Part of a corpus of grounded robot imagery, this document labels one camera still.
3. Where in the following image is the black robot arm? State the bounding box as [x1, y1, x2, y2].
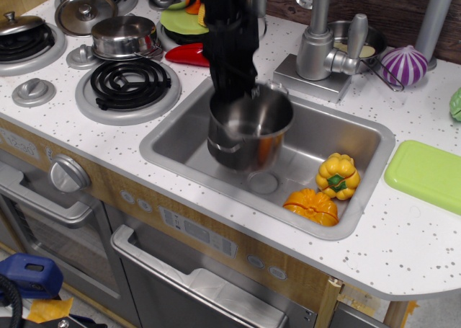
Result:
[167, 0, 259, 103]

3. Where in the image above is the silver oven dial knob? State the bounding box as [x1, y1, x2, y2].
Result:
[48, 154, 91, 193]

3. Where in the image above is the black cable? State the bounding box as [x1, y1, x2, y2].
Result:
[0, 273, 24, 328]

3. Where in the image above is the orange toy pumpkin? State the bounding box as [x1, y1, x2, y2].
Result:
[283, 188, 339, 227]

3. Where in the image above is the silver middle stove knob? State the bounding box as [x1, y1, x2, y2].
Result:
[66, 45, 101, 70]

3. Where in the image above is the blue clamp tool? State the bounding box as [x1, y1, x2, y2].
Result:
[1, 253, 63, 299]

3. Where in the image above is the green toy vegetable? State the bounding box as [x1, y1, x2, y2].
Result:
[449, 88, 461, 122]

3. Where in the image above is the black front coil burner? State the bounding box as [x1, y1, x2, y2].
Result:
[75, 58, 181, 126]

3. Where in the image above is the tall stainless steel pot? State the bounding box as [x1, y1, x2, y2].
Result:
[207, 81, 294, 172]

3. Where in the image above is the silver toy faucet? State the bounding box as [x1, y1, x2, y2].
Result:
[273, 0, 369, 103]

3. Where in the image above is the green toy plate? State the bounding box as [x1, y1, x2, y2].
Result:
[160, 1, 209, 35]

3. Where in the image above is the small steel strainer pan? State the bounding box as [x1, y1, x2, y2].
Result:
[328, 20, 404, 92]

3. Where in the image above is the silver rear stove knob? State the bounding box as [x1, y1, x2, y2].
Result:
[148, 0, 181, 10]

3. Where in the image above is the silver front stove knob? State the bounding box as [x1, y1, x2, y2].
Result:
[12, 78, 56, 107]

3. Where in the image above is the silver stove knob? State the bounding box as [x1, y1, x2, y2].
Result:
[148, 0, 181, 10]
[66, 45, 101, 70]
[12, 78, 56, 107]

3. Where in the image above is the silver dishwasher door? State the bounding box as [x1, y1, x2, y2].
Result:
[109, 204, 325, 327]

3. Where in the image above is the domed steel lid with knob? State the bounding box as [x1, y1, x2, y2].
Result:
[0, 11, 45, 36]

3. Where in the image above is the purple striped toy onion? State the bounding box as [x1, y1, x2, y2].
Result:
[382, 45, 428, 87]

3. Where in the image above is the flat steel pot lid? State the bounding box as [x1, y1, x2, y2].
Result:
[55, 0, 118, 37]

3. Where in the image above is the yellow toy corn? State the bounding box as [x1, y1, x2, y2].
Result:
[197, 4, 207, 27]

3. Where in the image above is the silver oven door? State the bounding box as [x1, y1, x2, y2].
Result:
[1, 151, 140, 327]

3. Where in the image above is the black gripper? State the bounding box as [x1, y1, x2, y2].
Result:
[203, 16, 261, 101]

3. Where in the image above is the red toy chili pepper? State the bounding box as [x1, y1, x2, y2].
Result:
[165, 43, 210, 67]

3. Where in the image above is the yellow toy bell pepper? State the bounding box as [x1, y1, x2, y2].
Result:
[315, 153, 361, 200]

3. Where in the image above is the black coil burner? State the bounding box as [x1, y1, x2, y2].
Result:
[1, 22, 67, 76]
[75, 58, 181, 126]

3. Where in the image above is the black left coil burner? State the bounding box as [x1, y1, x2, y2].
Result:
[1, 22, 67, 76]

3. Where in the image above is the yellow tape piece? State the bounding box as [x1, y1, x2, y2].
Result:
[27, 298, 73, 324]

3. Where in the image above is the grey right support post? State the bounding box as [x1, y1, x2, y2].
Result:
[414, 0, 452, 71]

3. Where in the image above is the upside-down steel pot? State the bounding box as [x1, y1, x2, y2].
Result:
[91, 15, 163, 61]

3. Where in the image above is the stainless steel sink basin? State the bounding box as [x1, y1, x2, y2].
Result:
[140, 79, 395, 240]

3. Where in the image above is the green plastic cutting board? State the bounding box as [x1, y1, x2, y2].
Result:
[384, 141, 460, 215]

